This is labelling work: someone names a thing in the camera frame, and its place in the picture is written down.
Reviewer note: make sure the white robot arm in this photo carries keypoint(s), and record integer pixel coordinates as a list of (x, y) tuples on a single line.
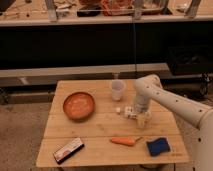
[(197, 114)]

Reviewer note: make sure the white plastic bottle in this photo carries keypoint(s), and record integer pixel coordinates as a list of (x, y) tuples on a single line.
[(126, 112)]

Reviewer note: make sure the wooden table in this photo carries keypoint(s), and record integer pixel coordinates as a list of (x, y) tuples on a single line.
[(105, 124)]

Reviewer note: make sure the clear plastic cup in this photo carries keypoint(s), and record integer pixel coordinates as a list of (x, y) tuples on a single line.
[(117, 88)]

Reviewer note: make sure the grey metal shelf rail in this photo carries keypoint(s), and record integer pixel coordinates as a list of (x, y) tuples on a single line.
[(33, 76)]

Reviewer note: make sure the black and white box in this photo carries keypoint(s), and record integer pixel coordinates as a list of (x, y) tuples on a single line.
[(68, 150)]

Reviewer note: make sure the orange carrot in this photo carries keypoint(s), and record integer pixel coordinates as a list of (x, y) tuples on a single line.
[(125, 140)]

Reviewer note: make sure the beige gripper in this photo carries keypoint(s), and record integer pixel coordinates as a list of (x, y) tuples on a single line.
[(143, 118)]

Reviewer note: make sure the orange bowl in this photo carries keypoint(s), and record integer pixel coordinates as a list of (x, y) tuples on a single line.
[(79, 106)]

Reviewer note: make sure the blue sponge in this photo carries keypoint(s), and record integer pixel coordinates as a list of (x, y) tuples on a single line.
[(158, 146)]

